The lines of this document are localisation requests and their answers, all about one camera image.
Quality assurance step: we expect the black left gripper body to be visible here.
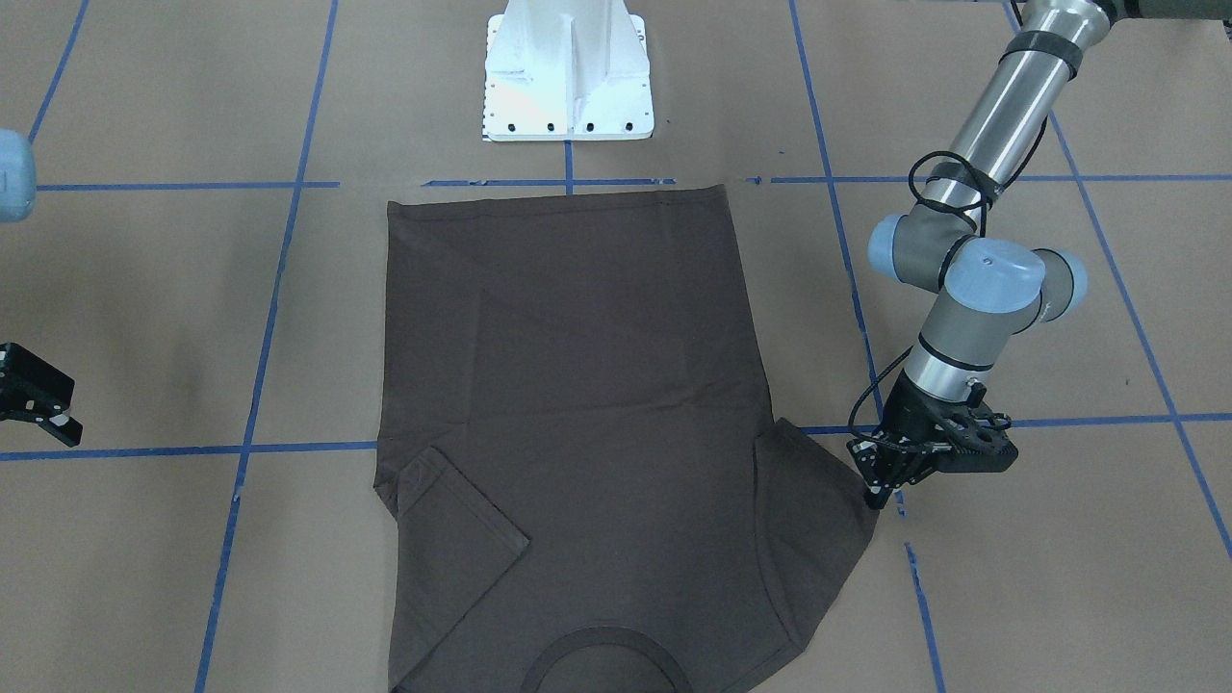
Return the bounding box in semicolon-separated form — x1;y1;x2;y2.
846;372;1019;492

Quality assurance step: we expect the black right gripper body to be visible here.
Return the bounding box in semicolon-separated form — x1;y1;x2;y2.
1;343;75;423

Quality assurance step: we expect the brown t-shirt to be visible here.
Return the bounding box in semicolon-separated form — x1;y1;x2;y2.
375;186;877;692

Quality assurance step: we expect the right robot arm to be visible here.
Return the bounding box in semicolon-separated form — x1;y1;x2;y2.
1;129;84;448

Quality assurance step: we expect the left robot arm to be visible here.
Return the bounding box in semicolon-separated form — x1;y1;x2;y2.
846;1;1230;511

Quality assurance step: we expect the white pedestal column base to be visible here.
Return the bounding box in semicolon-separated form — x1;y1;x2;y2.
480;1;655;143

